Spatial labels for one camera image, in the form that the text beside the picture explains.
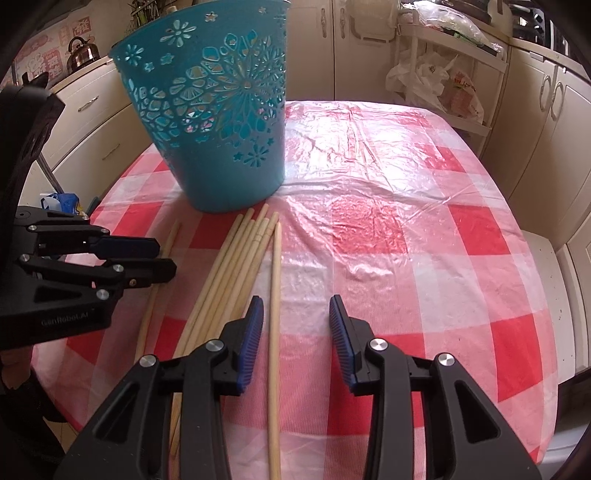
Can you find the teal perforated plastic basket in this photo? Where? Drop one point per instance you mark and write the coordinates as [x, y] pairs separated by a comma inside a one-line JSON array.
[[209, 84]]

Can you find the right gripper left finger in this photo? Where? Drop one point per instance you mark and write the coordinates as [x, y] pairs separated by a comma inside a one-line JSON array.
[[128, 435]]

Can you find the white step stool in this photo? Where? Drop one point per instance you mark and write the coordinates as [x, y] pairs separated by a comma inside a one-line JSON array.
[[565, 301]]

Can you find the white plastic bag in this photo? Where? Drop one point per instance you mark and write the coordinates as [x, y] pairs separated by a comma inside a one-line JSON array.
[[437, 83]]

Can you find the white rolling cart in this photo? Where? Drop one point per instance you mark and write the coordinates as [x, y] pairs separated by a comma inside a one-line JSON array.
[[487, 66]]

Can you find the steel kettle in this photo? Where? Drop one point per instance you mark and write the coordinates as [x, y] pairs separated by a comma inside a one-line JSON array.
[[81, 53]]

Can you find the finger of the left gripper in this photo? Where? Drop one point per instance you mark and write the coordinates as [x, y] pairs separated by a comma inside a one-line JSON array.
[[124, 246], [111, 274]]

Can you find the wooden chopstick apart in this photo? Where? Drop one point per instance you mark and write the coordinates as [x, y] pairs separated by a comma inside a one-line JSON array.
[[146, 318]]

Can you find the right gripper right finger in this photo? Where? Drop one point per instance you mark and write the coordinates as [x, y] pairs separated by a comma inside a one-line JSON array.
[[466, 435]]

